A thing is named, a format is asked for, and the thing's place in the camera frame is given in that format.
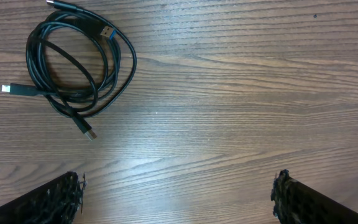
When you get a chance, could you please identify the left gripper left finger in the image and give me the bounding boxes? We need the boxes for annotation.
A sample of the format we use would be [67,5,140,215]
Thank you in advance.
[0,171,86,224]

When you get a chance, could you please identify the black cable staying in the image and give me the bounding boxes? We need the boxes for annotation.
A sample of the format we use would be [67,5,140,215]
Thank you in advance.
[0,0,137,142]

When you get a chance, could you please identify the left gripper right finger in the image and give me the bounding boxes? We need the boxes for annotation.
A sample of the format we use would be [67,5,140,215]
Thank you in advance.
[270,169,358,224]

